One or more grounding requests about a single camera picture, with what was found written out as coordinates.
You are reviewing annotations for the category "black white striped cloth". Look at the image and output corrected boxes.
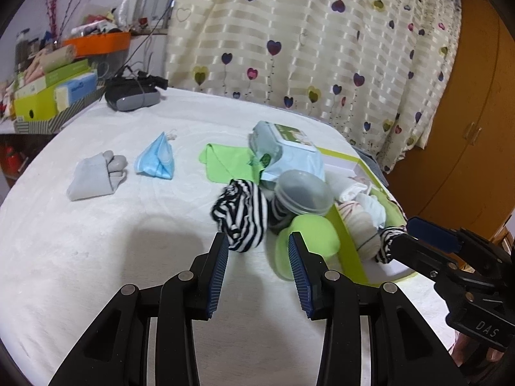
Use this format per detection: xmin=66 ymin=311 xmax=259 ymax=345
xmin=211 ymin=179 xmax=268 ymax=253

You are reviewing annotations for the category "light green microfiber cloth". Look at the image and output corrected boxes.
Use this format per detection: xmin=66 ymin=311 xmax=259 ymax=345
xmin=199 ymin=144 xmax=263 ymax=184

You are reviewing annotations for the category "black grey VR headset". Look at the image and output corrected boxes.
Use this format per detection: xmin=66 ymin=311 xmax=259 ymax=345
xmin=105 ymin=65 xmax=168 ymax=113

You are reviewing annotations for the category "heart pattern curtain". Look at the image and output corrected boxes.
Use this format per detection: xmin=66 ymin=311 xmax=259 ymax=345
xmin=166 ymin=0 xmax=462 ymax=172

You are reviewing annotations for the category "green cream jar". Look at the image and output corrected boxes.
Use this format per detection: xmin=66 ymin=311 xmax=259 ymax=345
xmin=274 ymin=214 xmax=341 ymax=280

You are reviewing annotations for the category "orange plastic basket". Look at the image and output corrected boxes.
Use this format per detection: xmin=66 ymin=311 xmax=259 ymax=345
xmin=63 ymin=32 xmax=131 ymax=58

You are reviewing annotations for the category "green embroidered hand towel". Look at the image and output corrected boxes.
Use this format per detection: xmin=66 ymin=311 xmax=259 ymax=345
xmin=370 ymin=187 xmax=407 ymax=227

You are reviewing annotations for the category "white side shelf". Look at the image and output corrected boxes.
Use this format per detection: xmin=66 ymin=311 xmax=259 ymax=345
xmin=1 ymin=121 xmax=54 ymax=188

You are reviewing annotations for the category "lime green file box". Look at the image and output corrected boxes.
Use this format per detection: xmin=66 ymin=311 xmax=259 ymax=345
xmin=14 ymin=87 xmax=58 ymax=121

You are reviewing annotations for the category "blue surgical face mask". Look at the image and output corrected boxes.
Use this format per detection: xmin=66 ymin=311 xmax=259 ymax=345
xmin=135 ymin=133 xmax=174 ymax=180

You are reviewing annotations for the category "wooden wardrobe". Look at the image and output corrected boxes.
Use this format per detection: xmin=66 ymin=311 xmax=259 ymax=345
xmin=387 ymin=0 xmax=514 ymax=239

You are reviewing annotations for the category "white towel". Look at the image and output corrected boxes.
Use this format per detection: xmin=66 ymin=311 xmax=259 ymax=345
xmin=326 ymin=171 xmax=370 ymax=203

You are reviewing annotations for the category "grey clothes pile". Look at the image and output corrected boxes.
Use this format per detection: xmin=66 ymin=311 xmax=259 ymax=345
xmin=355 ymin=147 xmax=389 ymax=187

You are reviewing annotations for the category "wet wipes pack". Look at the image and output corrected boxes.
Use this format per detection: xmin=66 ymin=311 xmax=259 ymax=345
xmin=249 ymin=120 xmax=325 ymax=187

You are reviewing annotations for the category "pale mint toe sock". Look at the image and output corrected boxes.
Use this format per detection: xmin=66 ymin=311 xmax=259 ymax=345
xmin=355 ymin=193 xmax=387 ymax=229

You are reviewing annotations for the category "person's right hand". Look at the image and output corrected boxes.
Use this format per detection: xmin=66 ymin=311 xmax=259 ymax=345
xmin=451 ymin=334 xmax=515 ymax=386

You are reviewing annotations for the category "grey toe sock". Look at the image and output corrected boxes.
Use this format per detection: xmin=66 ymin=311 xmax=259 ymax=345
xmin=66 ymin=150 xmax=127 ymax=201

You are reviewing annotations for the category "lime green cardboard box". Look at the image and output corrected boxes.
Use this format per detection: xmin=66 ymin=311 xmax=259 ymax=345
xmin=320 ymin=148 xmax=414 ymax=287

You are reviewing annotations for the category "beige rolled cloth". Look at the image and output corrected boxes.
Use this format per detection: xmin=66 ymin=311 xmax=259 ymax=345
xmin=39 ymin=44 xmax=76 ymax=73

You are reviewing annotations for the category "striped grey storage tray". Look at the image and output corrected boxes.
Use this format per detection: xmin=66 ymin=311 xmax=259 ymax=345
xmin=14 ymin=86 xmax=106 ymax=135

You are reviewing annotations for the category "green flat box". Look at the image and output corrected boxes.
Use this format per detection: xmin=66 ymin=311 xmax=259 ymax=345
xmin=13 ymin=57 xmax=92 ymax=99

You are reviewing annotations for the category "blue tissue pack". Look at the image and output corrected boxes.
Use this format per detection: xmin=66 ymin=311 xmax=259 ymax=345
xmin=54 ymin=71 xmax=98 ymax=113

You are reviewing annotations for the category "beige elastic bandage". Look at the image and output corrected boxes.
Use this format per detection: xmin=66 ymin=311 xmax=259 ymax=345
xmin=337 ymin=200 xmax=380 ymax=262

